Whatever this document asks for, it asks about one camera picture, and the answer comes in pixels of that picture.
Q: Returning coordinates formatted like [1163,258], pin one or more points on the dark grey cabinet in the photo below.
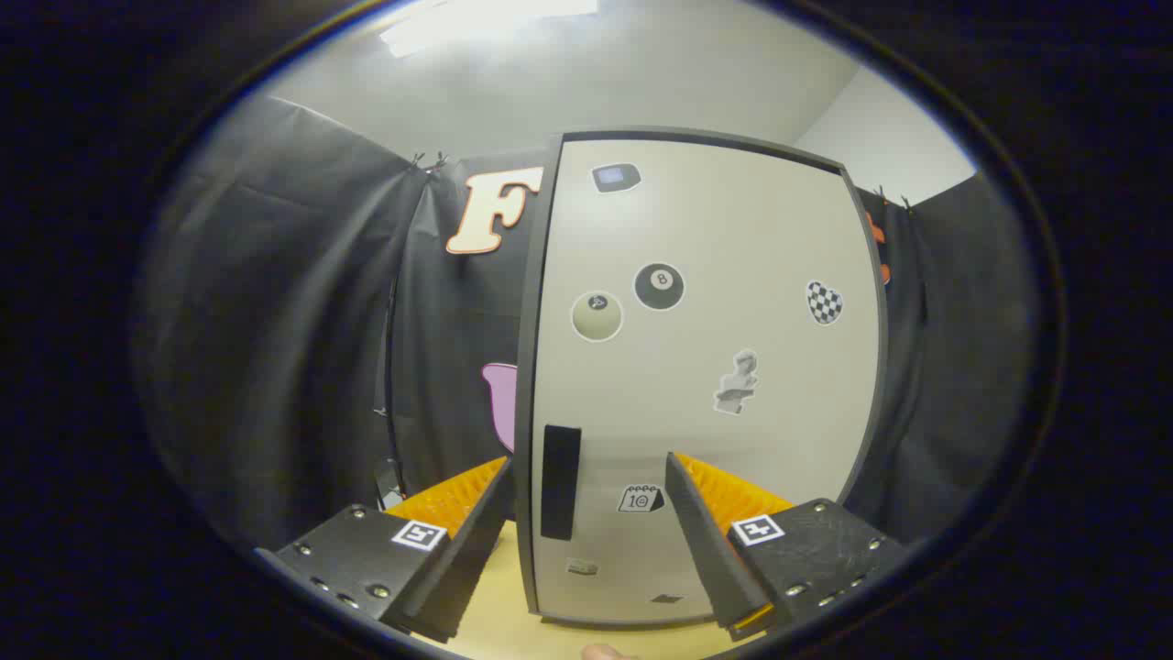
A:
[530,367]

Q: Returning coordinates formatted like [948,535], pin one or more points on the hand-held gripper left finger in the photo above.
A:
[467,568]

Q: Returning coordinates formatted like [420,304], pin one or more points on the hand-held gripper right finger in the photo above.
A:
[715,559]

